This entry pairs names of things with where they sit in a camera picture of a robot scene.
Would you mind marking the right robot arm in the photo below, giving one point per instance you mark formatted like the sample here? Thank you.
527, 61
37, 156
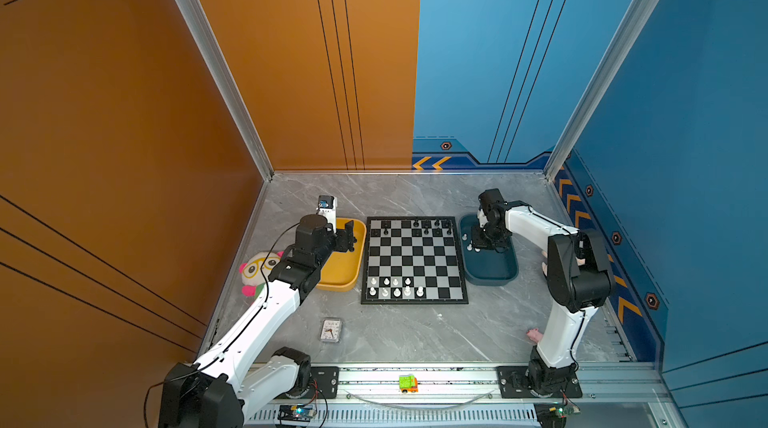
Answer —
578, 275

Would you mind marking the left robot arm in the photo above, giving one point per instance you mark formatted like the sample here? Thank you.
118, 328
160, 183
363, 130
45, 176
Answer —
220, 388

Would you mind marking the left green circuit board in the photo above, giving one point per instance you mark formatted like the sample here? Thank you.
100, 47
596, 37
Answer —
296, 415

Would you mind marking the black white chessboard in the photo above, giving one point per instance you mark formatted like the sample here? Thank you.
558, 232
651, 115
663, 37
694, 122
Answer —
411, 260

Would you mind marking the yellow plastic tray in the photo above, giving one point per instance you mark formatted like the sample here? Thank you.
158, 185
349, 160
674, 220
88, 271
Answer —
341, 271

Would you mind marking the right green circuit board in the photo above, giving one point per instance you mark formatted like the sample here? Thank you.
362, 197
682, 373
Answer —
555, 416

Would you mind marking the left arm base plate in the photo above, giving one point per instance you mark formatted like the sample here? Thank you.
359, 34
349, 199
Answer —
322, 381

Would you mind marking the pink green plush toy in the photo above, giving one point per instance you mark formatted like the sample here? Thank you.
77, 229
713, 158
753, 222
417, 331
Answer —
254, 272

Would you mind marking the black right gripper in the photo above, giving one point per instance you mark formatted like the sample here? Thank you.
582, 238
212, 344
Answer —
477, 243

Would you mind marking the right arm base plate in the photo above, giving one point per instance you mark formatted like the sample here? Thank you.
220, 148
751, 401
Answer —
515, 382

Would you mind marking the green circuit board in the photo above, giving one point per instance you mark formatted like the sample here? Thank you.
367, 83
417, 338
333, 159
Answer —
555, 416
296, 415

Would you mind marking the small clear alarm clock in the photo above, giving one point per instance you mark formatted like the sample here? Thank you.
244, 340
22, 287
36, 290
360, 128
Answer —
331, 330

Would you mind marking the dark teal plastic tray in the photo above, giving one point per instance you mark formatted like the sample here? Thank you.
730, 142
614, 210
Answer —
485, 267

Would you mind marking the aluminium front rail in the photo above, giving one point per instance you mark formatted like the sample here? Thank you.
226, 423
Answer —
456, 382

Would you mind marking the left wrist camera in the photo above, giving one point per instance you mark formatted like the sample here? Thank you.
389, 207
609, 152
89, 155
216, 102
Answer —
327, 207

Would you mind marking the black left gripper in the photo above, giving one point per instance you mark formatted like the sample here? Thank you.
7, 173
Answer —
344, 238

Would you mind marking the green orange toy car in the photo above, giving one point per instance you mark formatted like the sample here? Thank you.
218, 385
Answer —
408, 384

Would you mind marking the small pink eraser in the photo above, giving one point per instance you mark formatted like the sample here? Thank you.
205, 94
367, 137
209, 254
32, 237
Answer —
535, 335

